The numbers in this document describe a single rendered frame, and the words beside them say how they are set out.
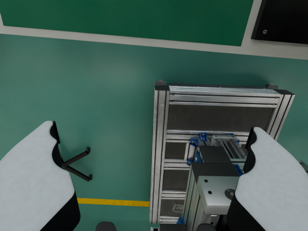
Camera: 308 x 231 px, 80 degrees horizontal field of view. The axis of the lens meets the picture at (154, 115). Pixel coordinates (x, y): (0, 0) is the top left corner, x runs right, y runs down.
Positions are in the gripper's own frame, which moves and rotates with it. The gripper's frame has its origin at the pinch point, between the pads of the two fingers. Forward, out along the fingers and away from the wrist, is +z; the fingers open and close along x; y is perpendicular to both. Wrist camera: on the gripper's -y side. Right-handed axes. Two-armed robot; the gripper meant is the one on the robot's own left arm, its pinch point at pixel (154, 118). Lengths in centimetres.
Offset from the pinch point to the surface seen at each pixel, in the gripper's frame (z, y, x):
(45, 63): 115, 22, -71
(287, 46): 41, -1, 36
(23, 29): 40, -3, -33
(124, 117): 115, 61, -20
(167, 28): 40.3, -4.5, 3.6
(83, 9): 40.3, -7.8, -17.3
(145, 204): 115, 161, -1
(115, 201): 115, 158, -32
